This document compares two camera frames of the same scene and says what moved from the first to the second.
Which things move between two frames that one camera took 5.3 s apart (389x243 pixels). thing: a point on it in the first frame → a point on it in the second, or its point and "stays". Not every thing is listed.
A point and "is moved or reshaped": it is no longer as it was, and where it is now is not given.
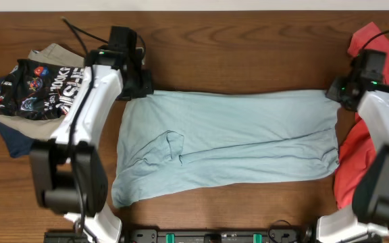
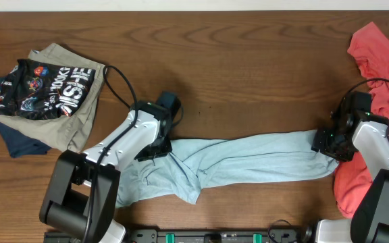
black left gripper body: x=142 y=88 → x=154 y=150
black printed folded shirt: x=38 y=90 stays
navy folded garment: x=16 y=141 stays
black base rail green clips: x=143 y=235 stays
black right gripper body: x=336 y=96 → x=325 y=145
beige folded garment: x=53 y=53 stays
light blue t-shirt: x=176 y=141 is moved or reshaped
